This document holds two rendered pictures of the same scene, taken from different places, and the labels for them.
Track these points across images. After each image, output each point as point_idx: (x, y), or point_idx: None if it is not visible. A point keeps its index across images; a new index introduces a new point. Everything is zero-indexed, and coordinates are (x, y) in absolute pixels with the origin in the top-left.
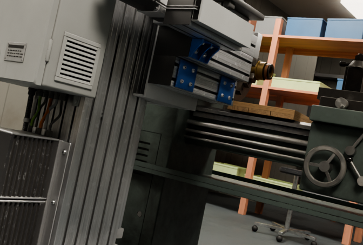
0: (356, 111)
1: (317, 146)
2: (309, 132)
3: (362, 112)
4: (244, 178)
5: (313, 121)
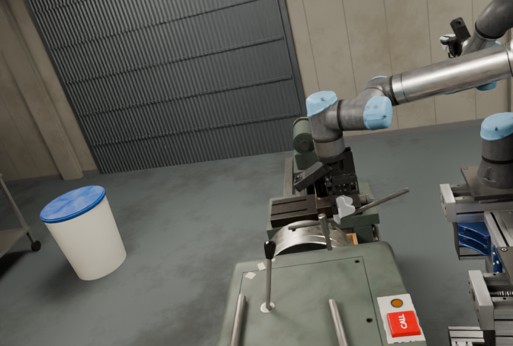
0: (372, 195)
1: (379, 234)
2: (372, 233)
3: (371, 192)
4: None
5: (370, 224)
